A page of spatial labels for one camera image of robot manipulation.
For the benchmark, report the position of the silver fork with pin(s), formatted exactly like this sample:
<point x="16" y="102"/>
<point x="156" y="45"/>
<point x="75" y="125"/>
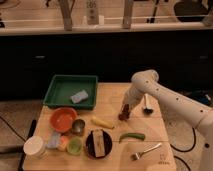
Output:
<point x="138" y="155"/>

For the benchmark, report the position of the grey blue small block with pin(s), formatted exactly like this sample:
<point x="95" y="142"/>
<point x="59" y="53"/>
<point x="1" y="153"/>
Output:
<point x="54" y="140"/>

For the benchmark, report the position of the black round plate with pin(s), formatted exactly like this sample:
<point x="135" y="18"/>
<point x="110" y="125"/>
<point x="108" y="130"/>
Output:
<point x="90" y="144"/>

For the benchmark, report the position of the white paper cup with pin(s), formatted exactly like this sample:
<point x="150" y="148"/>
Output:
<point x="35" y="146"/>

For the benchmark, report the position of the green plastic tray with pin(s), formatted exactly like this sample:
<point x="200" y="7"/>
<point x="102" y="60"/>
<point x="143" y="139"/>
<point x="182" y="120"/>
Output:
<point x="63" y="87"/>

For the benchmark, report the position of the green plastic cup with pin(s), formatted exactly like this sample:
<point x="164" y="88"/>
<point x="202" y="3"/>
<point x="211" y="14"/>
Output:
<point x="74" y="146"/>

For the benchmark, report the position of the light blue sponge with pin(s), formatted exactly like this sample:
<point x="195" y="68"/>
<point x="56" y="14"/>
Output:
<point x="79" y="96"/>

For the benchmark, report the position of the brown wooden block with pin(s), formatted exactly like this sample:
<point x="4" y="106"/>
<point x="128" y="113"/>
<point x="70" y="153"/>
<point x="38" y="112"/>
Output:
<point x="98" y="140"/>

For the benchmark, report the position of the orange bowl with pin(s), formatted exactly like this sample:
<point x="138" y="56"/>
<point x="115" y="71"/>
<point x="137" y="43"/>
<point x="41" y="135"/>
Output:
<point x="62" y="118"/>

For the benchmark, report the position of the orange yellow toy piece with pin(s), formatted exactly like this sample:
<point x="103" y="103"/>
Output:
<point x="63" y="141"/>

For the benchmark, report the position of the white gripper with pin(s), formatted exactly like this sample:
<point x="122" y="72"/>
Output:
<point x="132" y="98"/>

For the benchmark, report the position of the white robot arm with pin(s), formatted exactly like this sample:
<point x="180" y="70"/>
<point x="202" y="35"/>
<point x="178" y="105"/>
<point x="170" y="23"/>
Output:
<point x="198" y="115"/>

